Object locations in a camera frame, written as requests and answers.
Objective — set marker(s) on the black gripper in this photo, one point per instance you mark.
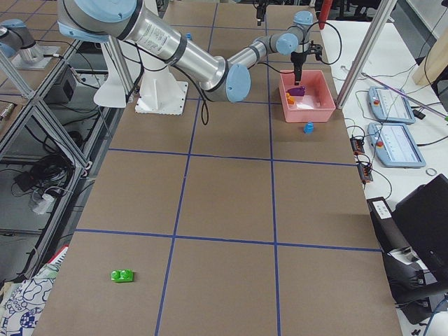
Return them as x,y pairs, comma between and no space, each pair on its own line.
298,59

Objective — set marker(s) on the purple sloped block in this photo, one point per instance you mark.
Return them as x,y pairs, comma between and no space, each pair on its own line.
297,91

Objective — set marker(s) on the orange sloped block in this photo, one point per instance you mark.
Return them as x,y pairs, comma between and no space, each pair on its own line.
290,99

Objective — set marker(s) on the small blue single-stud block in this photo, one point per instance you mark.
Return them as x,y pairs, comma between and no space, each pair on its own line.
308,128

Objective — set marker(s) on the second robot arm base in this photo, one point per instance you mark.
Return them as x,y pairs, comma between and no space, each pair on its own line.
18,44

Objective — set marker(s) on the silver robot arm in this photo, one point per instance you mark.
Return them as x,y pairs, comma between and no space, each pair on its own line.
221,79

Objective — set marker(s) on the pink plastic box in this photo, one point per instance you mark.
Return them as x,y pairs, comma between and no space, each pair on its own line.
316,106

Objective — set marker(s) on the upper teach pendant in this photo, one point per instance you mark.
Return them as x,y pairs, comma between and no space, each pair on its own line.
388,106

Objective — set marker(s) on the teach pendant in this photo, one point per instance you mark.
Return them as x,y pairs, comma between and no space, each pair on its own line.
388,106
393,145

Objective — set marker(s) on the orange black usb hub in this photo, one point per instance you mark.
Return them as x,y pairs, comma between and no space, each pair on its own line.
357,145

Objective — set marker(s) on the lower teach pendant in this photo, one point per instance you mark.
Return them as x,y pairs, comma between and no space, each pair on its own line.
393,145

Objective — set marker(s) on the black printer device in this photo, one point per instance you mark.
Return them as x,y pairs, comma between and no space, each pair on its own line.
413,241

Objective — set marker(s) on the green two-stud block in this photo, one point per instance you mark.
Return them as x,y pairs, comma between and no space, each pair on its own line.
122,275

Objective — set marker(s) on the patterned cloth bag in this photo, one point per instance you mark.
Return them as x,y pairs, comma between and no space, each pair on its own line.
24,302

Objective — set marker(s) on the aluminium frame post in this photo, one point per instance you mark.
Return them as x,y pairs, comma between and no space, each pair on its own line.
376,26

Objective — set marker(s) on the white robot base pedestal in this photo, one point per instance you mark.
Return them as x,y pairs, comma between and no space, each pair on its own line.
160,92

